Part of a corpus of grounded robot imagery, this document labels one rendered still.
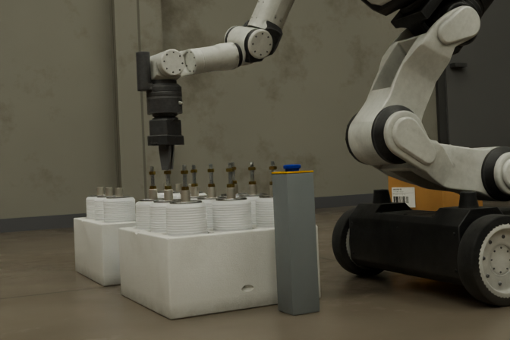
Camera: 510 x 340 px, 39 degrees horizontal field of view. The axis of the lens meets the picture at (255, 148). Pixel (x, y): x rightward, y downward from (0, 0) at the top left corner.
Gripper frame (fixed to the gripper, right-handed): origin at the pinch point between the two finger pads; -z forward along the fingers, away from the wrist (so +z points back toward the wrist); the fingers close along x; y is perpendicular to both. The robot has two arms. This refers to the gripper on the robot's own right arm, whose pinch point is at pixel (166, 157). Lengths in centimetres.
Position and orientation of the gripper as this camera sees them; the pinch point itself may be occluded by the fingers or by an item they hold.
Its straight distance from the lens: 178.9
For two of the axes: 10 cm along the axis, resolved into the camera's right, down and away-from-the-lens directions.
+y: 9.3, -0.5, -3.6
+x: -3.6, 0.0, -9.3
